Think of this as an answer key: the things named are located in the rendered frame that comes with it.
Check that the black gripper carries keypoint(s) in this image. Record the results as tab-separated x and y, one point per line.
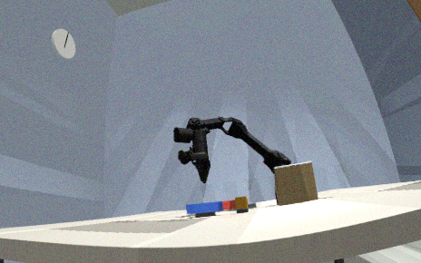
200	155

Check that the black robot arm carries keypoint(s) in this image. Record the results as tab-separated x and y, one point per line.
197	129

